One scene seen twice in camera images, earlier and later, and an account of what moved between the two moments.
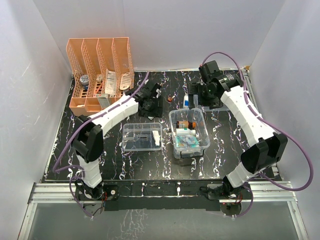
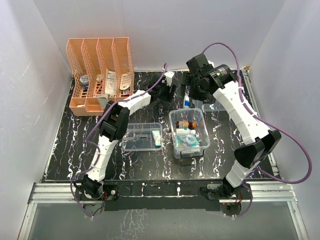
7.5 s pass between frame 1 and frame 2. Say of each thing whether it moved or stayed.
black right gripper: moved
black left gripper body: moved
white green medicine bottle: stayed
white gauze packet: stayed
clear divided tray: stayed
